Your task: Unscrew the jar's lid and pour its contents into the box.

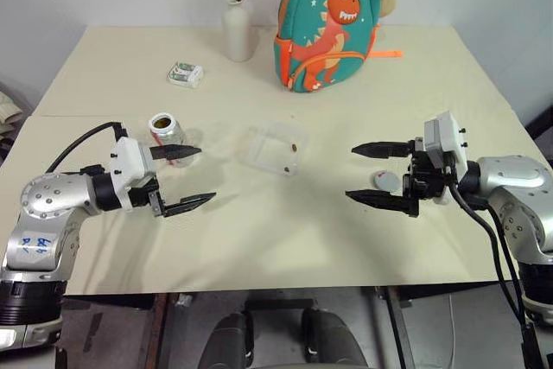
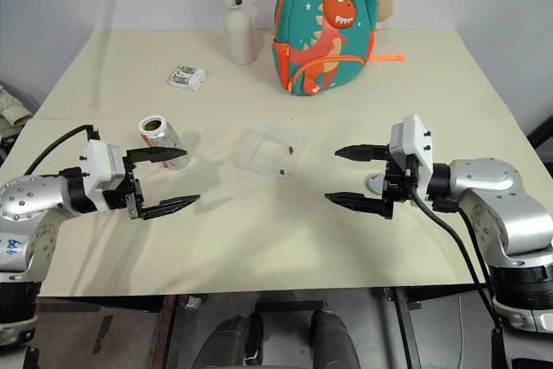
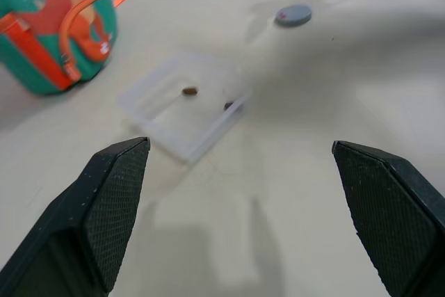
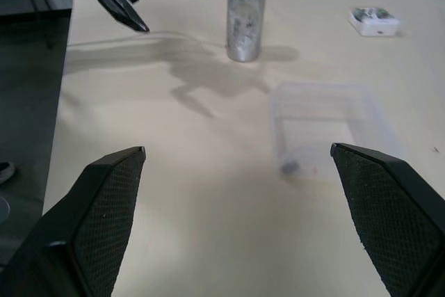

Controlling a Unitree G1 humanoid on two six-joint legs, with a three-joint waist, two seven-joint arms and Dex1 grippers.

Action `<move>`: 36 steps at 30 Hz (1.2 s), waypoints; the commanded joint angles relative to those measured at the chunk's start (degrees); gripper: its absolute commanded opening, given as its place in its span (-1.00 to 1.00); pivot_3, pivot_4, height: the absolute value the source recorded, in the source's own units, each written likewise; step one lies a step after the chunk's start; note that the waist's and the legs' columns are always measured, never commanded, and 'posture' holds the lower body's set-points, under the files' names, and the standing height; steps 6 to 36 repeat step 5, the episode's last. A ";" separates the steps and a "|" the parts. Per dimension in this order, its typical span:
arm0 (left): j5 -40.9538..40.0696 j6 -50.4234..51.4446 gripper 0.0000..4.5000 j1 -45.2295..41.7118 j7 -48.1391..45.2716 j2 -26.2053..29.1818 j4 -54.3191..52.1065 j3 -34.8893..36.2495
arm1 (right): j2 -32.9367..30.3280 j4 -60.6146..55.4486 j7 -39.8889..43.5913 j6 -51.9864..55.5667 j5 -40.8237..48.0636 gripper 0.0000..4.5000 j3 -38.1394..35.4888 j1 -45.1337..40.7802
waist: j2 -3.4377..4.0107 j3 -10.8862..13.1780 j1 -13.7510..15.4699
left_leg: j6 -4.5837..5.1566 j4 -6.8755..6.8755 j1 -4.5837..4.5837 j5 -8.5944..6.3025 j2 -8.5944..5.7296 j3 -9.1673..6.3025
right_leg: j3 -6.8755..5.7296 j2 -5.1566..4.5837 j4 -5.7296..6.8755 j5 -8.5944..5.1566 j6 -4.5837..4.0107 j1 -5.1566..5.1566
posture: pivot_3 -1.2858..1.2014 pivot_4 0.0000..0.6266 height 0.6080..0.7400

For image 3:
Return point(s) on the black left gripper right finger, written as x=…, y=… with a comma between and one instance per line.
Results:
x=400, y=213

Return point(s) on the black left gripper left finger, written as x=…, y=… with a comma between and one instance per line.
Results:
x=62, y=227

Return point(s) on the green orange dinosaur bag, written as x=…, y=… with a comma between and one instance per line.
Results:
x=41, y=43

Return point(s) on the brown pill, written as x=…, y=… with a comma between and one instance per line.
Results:
x=228, y=105
x=190, y=91

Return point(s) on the grey round disc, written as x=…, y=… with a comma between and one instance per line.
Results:
x=293, y=15

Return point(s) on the clear plastic tray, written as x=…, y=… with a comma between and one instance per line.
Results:
x=180, y=126

